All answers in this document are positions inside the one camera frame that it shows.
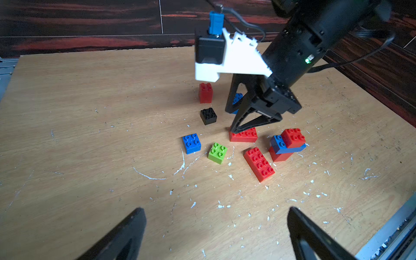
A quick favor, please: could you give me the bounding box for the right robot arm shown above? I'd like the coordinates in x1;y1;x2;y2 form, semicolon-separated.
225;1;392;133

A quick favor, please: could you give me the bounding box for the left aluminium corner post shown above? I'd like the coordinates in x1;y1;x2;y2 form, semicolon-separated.
0;58;18;100

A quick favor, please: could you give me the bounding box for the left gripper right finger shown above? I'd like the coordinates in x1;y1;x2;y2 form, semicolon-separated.
287;207;355;260

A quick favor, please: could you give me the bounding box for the red long lego upright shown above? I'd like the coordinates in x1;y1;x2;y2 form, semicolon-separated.
244;147;275;183

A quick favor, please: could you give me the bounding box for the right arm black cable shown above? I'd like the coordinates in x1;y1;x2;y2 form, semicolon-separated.
204;0;397;74

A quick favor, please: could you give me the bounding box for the black square lego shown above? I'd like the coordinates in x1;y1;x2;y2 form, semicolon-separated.
200;108;217;125

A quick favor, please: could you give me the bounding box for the red long lego centre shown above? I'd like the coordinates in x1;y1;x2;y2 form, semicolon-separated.
229;127;258;143

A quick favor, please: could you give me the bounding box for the green square lego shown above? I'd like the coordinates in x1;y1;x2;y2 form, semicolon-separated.
208;143;228;164

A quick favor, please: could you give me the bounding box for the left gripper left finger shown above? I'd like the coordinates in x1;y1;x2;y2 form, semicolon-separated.
78;208;147;260

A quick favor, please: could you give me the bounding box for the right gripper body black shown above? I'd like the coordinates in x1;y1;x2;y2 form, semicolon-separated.
255;13;351;114

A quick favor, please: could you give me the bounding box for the blue square lego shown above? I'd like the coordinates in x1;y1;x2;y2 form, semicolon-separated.
182;133;202;154

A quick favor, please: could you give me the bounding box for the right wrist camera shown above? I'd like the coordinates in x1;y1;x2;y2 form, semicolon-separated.
195;5;272;82

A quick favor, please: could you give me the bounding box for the red square lego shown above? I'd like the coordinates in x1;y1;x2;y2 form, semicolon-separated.
269;147;293;162
281;128;306;148
198;83;213;104

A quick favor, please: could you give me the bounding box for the aluminium front rail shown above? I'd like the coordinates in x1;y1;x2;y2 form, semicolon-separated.
355;195;416;260

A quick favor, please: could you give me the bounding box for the blue long lego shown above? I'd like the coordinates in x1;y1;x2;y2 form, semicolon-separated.
232;93;244;114
270;135;306;154

